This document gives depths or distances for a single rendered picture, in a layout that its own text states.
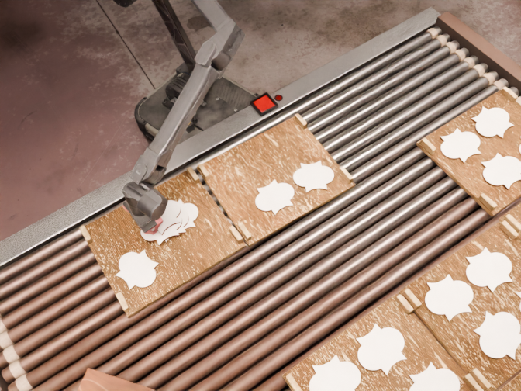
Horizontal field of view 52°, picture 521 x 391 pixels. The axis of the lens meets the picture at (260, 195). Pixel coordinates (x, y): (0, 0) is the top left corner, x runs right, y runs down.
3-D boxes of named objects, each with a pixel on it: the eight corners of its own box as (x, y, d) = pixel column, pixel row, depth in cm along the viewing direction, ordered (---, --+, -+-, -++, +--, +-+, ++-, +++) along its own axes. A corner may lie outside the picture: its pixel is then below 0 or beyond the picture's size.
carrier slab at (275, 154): (196, 169, 182) (196, 166, 180) (296, 117, 192) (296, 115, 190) (249, 247, 166) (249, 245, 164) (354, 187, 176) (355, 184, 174)
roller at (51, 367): (12, 386, 151) (4, 382, 147) (497, 84, 202) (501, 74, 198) (18, 401, 149) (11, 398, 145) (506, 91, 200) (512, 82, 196)
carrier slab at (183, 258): (81, 230, 171) (79, 228, 170) (191, 170, 182) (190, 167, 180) (129, 318, 155) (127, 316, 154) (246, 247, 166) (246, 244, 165)
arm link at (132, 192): (132, 175, 150) (117, 188, 148) (149, 188, 148) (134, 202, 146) (137, 188, 156) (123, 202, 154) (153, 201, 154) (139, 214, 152)
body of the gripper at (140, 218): (141, 195, 163) (136, 181, 156) (160, 216, 158) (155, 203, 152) (123, 206, 161) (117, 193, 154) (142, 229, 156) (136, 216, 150)
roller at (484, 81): (6, 371, 153) (-2, 368, 149) (487, 76, 204) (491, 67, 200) (12, 385, 151) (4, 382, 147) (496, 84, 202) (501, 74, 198)
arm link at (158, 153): (219, 52, 155) (203, 36, 145) (234, 60, 153) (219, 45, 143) (146, 178, 157) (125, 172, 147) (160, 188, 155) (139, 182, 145)
